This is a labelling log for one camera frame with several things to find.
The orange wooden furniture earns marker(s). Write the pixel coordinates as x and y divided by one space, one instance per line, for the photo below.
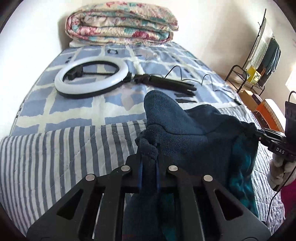
266 111

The teal plaid fleece jacket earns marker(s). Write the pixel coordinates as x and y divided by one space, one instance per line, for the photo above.
200 141

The grey knit gloved hand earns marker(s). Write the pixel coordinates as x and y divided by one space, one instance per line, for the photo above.
281 172

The dark green hanging cloth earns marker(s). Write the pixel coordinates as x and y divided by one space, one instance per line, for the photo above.
272 57

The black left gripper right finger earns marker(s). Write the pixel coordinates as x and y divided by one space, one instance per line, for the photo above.
266 136

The black wire clothes rack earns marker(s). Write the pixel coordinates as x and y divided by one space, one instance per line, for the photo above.
237 75

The yellow box on rack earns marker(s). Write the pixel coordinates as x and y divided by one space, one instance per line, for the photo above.
253 76

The folded floral quilt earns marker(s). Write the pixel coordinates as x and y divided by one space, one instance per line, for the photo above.
121 22

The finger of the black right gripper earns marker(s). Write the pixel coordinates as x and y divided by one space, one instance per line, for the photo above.
200 208

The white ring light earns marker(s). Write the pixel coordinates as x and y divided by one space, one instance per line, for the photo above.
90 76

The striped blue white bedspread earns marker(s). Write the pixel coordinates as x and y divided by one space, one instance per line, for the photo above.
55 140

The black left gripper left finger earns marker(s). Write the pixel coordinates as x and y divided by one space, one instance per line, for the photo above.
92 209

